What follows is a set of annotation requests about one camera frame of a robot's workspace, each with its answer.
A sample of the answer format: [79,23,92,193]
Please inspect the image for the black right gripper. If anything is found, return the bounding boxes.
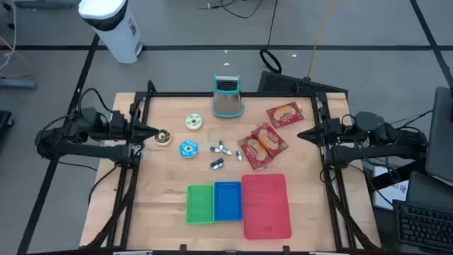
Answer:
[297,118,343,149]

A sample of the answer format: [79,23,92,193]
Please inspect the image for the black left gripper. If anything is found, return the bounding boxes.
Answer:
[108,111,160,143]

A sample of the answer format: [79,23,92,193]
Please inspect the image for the brown donut tape roll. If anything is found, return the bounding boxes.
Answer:
[154,128,173,147]

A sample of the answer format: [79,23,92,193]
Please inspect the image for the blue donut tape roll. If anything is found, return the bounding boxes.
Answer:
[179,140,199,159]

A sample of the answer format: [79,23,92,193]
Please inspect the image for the cream donut tape roll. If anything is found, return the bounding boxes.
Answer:
[185,113,204,131]

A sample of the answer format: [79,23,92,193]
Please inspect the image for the green plastic basket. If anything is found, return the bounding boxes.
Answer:
[185,183,215,225]

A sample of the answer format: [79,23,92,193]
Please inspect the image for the black perforated metal panel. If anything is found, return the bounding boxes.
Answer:
[257,70,350,96]

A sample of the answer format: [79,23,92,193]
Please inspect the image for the red plastic basket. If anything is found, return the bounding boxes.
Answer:
[241,173,293,240]

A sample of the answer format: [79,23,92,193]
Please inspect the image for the teal metal box grater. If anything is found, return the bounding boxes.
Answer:
[211,74,245,119]

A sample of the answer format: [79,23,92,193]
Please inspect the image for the black desk beam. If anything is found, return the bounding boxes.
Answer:
[371,159,425,191]

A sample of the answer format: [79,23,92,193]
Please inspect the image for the white paper sheet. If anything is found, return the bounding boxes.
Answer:
[373,166,410,210]

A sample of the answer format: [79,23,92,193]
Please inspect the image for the white trash bin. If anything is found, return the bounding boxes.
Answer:
[78,0,144,64]

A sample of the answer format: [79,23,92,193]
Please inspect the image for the blue plastic basket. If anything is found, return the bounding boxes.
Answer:
[213,181,244,222]

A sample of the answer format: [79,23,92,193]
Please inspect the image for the dark grey monitor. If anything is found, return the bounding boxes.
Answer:
[424,86,453,187]

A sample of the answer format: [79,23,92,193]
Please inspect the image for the dark grey laptop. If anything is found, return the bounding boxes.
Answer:
[405,171,453,213]

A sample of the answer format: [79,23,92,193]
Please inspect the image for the grey metal base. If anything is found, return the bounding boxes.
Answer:
[0,77,38,91]

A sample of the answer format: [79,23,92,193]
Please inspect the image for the black chair part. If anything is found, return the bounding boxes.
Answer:
[0,110,15,142]

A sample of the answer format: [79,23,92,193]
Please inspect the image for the black keyboard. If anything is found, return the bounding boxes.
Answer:
[392,200,453,254]

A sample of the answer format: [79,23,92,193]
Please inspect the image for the black metal table frame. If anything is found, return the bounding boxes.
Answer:
[79,80,382,255]

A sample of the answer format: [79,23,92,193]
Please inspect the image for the yellow cable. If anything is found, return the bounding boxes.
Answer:
[306,0,334,79]

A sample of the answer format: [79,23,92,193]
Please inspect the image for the black cable with loop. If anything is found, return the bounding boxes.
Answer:
[259,0,283,74]

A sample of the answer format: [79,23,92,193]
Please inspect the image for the thin black curved cable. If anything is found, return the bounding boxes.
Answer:
[197,0,265,19]

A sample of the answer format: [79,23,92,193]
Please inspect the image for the orange cable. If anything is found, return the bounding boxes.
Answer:
[0,35,36,79]

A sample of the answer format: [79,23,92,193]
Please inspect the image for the white cable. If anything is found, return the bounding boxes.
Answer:
[0,0,18,72]

